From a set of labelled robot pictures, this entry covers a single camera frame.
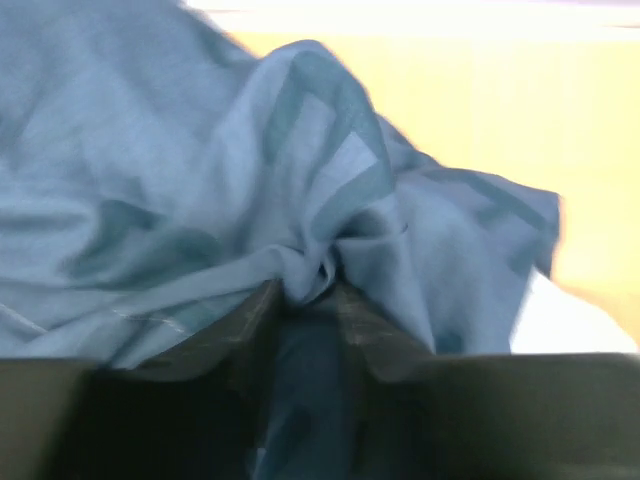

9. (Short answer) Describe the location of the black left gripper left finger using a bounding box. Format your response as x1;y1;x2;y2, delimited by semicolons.
1;280;282;479

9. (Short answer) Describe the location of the white pillow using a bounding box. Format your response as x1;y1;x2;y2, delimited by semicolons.
510;270;639;354

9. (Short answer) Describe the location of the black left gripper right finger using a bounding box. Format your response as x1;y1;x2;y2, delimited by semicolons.
334;284;639;479

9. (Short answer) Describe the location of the blue cartoon letter pillowcase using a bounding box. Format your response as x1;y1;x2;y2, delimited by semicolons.
1;1;559;479

